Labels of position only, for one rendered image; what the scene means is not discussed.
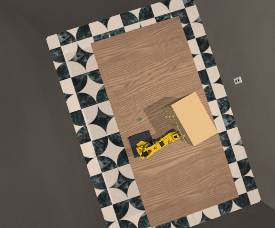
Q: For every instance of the tan wooden chest of drawers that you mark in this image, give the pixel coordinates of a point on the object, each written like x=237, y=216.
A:
x=193, y=117

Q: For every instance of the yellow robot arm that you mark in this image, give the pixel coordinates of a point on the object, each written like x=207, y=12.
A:
x=146, y=149

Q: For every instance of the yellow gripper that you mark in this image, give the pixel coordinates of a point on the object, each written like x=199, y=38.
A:
x=172, y=137

